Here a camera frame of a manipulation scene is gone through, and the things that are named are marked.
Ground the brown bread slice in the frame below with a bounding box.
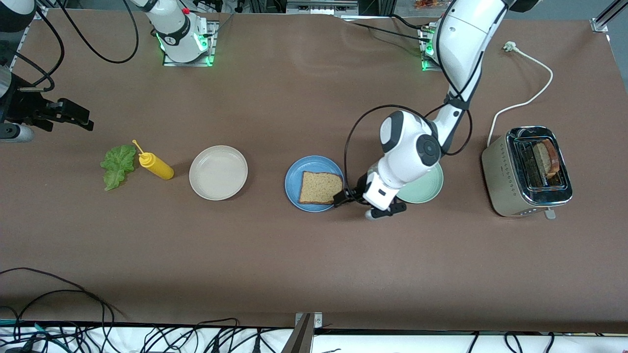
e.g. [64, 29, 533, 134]
[532, 139, 560, 179]
[298, 171, 344, 205]

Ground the green lettuce leaf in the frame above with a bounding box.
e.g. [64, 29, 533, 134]
[100, 145, 138, 192]

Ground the yellow mustard squeeze bottle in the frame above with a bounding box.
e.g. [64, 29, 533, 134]
[131, 140, 175, 180]

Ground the blue plate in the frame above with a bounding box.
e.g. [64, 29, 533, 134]
[285, 155, 345, 213]

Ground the mint green plate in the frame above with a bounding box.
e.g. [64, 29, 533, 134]
[395, 162, 444, 204]

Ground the beige plate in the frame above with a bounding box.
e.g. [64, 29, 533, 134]
[189, 145, 249, 201]

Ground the silver two-slot toaster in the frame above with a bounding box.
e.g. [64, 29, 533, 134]
[481, 126, 573, 220]

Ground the grey metal box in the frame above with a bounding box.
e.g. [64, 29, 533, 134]
[286, 0, 360, 16]

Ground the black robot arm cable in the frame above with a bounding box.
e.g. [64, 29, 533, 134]
[17, 0, 139, 94]
[343, 0, 474, 194]

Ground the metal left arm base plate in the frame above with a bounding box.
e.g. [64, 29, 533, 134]
[419, 25, 442, 73]

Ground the aluminium profile bracket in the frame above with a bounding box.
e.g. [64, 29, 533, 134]
[281, 312, 323, 353]

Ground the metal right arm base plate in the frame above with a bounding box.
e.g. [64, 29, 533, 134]
[163, 21, 219, 67]

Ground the black base power cable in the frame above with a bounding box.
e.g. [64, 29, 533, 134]
[339, 15, 430, 42]

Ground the black floor cable tangle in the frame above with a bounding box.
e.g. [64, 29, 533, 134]
[0, 316, 295, 353]

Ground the long black table cable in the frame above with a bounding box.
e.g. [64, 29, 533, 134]
[0, 267, 126, 324]

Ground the white toaster power cable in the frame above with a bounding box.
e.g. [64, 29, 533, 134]
[487, 41, 554, 148]

